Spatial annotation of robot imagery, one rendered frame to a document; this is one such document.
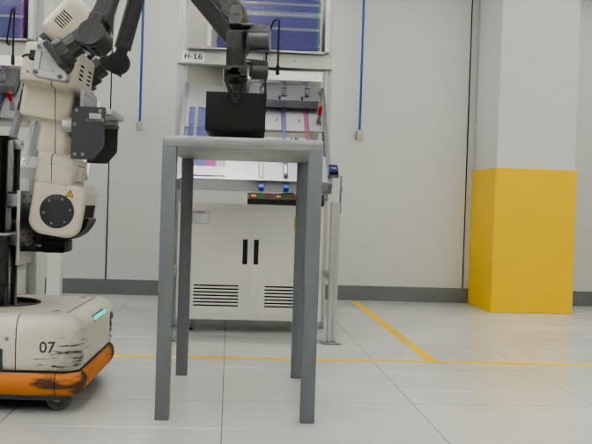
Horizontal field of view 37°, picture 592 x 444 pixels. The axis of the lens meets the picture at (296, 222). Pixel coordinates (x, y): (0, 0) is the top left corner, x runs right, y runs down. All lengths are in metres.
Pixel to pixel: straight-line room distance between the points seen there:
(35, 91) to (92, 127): 0.22
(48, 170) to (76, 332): 0.52
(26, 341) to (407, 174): 3.85
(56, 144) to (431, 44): 3.76
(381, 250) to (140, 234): 1.61
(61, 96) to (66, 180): 0.26
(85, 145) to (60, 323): 0.55
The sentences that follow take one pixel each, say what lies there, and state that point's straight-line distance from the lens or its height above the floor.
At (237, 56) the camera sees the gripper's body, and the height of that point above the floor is 1.03.
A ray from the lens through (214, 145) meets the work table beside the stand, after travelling 2.49.
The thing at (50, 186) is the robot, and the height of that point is 0.65.
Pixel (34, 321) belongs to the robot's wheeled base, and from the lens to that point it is 2.63.
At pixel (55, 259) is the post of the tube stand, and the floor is 0.35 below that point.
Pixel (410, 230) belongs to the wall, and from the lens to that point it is 6.03.
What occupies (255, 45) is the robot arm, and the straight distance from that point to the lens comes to 2.56.
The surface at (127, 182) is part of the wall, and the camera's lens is 5.94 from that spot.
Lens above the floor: 0.61
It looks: 1 degrees down
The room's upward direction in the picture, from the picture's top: 2 degrees clockwise
